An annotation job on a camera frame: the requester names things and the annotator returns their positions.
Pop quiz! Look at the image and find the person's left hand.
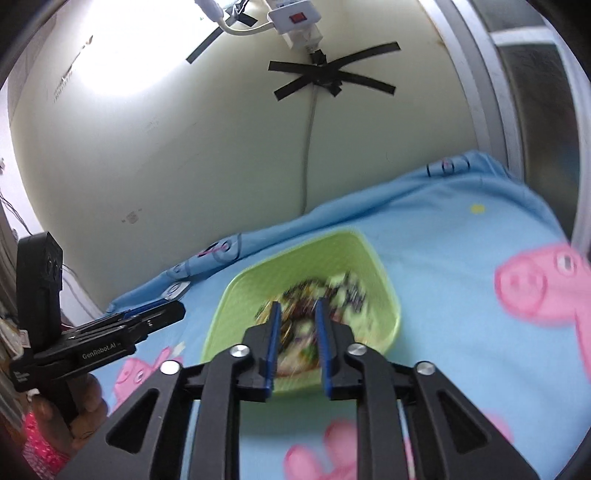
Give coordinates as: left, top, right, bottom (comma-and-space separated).
31, 374, 108, 457

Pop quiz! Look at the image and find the green plastic basket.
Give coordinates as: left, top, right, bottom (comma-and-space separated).
201, 230, 402, 394

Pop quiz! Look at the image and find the blue Peppa Pig bedsheet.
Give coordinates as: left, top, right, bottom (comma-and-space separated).
98, 151, 590, 479

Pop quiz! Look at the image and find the black tape cross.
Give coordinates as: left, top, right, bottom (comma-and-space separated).
269, 42, 401, 101

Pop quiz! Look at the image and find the black tape strip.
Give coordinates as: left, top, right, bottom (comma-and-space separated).
186, 13, 259, 64

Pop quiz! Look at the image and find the white power strip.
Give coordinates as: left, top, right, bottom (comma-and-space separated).
266, 0, 322, 53

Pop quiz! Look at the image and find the grey wall cable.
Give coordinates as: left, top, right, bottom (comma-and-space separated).
300, 87, 320, 216

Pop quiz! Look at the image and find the window frame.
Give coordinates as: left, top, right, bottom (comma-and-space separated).
421, 1, 590, 255

